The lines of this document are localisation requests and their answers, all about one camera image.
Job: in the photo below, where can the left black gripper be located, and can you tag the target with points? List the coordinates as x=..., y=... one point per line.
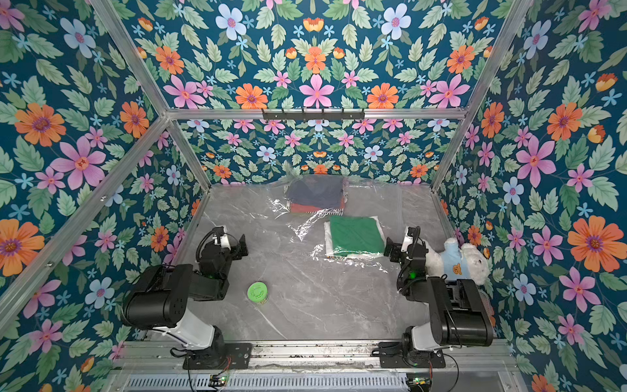
x=235, y=246

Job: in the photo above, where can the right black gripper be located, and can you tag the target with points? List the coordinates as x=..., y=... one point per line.
x=395, y=247

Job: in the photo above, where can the green tank top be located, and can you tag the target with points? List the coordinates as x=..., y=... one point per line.
x=355, y=236

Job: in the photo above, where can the clear vacuum bag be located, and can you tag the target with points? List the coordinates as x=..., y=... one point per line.
x=374, y=211

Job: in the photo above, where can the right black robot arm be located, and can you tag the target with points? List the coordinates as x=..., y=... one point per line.
x=448, y=283

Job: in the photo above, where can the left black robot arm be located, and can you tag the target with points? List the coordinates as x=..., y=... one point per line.
x=158, y=302

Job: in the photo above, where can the bag of folded clothes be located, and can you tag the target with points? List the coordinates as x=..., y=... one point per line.
x=317, y=193

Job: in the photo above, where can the white teddy bear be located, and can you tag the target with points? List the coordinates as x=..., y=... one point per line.
x=457, y=262

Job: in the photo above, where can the green round lid container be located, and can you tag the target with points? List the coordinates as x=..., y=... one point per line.
x=258, y=292

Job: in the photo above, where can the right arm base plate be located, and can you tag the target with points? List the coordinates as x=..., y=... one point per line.
x=395, y=354

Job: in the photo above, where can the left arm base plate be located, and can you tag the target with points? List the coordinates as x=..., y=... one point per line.
x=230, y=356

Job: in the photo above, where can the aluminium front rail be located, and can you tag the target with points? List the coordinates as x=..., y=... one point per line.
x=342, y=355

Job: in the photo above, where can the black hook rail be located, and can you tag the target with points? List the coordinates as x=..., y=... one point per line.
x=304, y=115

